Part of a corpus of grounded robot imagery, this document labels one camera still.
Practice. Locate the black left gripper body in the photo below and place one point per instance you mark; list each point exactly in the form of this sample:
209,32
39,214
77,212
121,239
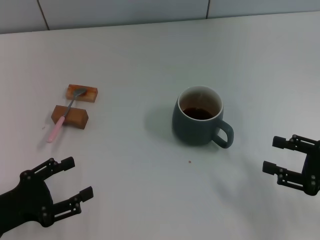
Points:
30,200

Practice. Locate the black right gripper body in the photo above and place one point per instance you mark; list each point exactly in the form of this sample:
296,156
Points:
312,170

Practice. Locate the brown wooden block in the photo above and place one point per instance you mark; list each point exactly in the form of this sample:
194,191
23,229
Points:
78,119

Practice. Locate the light wooden block orange stain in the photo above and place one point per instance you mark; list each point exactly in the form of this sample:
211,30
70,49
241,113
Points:
90,96

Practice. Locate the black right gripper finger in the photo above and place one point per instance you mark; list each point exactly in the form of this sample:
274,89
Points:
292,143
285,175

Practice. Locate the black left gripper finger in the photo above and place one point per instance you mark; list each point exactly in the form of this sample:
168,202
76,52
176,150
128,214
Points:
50,165
72,203

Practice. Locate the dark coffee liquid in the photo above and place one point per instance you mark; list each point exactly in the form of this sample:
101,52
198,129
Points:
198,114

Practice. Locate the grey ceramic cup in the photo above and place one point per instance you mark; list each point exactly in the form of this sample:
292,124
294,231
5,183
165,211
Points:
190,131

